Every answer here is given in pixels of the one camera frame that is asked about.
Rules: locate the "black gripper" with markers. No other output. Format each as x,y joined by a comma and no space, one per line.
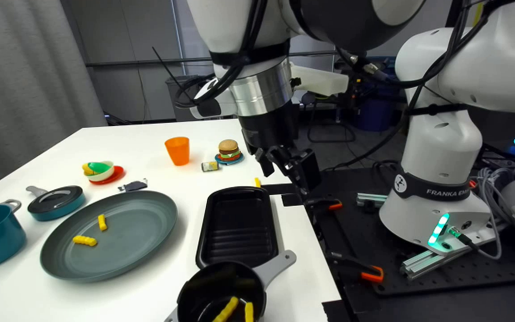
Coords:
269,131

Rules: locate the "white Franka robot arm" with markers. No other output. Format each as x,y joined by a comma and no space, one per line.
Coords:
443,149

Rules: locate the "small teal plate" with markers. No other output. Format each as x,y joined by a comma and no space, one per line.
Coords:
237,160

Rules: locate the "small red plate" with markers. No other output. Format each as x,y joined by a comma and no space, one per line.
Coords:
117,176

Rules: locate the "gray plate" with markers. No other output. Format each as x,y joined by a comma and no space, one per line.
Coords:
133,239

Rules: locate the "toy burger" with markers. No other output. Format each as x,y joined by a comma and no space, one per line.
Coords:
230,148

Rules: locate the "small toy can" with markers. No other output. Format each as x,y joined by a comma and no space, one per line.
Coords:
210,165

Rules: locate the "black rectangular tray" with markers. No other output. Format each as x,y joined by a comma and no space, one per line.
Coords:
241,230

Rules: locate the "black perforated base board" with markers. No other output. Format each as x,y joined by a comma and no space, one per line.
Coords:
353,239

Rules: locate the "blue bin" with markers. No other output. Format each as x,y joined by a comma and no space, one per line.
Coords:
377,114

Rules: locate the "orange plastic cup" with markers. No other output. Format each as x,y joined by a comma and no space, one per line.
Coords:
178,151

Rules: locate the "gray bin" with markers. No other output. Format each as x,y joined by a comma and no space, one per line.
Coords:
175,96

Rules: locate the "small dark clip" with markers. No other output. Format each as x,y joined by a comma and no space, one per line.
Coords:
133,185

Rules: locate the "green yellow white toy food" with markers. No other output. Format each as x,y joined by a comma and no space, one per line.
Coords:
100,171

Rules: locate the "small dark grey pan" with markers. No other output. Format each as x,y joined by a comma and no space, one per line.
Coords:
55,203

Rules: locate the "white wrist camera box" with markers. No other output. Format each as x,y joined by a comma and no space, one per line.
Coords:
323,81

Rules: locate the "silver aluminium rail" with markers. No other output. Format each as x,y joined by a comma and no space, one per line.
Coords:
430,262

